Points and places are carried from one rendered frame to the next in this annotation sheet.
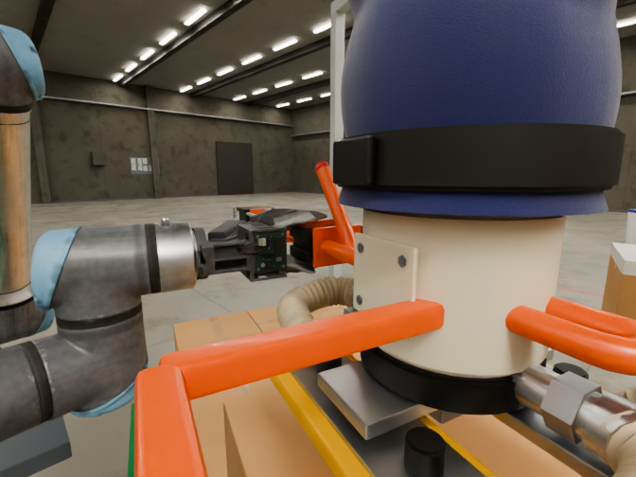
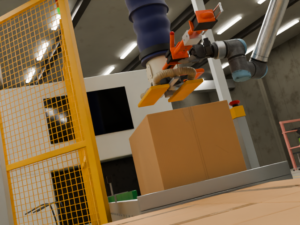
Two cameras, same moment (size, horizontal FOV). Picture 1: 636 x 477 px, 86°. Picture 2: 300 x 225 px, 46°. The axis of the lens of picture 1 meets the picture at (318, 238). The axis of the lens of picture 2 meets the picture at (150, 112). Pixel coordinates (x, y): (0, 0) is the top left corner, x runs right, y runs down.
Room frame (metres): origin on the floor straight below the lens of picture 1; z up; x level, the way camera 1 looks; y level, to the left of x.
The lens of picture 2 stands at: (2.21, 0.13, 0.63)
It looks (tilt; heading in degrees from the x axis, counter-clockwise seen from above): 12 degrees up; 191
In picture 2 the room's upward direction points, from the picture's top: 13 degrees counter-clockwise
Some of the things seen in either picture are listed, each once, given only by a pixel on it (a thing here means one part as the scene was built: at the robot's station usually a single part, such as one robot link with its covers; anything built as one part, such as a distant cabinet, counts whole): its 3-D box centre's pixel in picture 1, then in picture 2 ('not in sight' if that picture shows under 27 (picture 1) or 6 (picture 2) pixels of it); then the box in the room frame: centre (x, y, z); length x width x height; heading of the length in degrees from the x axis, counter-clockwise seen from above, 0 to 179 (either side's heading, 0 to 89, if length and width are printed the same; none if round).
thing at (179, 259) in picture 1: (177, 253); (217, 49); (0.44, 0.19, 1.23); 0.09 x 0.05 x 0.10; 28
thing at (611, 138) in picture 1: (455, 164); (159, 54); (0.32, -0.13, 1.34); 0.23 x 0.23 x 0.04
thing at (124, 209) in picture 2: not in sight; (114, 215); (-0.25, -0.79, 0.50); 2.31 x 0.05 x 0.19; 27
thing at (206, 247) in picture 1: (239, 250); (202, 52); (0.47, 0.11, 1.23); 0.12 x 0.09 x 0.08; 118
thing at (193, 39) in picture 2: not in sight; (192, 37); (0.73, 0.09, 1.22); 0.07 x 0.07 x 0.04; 28
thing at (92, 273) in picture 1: (100, 266); (232, 48); (0.40, 0.26, 1.22); 0.12 x 0.09 x 0.10; 118
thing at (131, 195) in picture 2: not in sight; (114, 200); (-0.59, -0.90, 0.60); 1.60 x 0.11 x 0.09; 27
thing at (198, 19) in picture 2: (260, 217); (201, 20); (0.85, 0.15, 1.22); 0.08 x 0.07 x 0.05; 28
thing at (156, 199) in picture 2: not in sight; (217, 184); (0.65, 0.03, 0.58); 0.70 x 0.03 x 0.06; 117
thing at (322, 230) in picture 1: (325, 240); (177, 55); (0.54, -0.01, 1.23); 0.10 x 0.08 x 0.06; 118
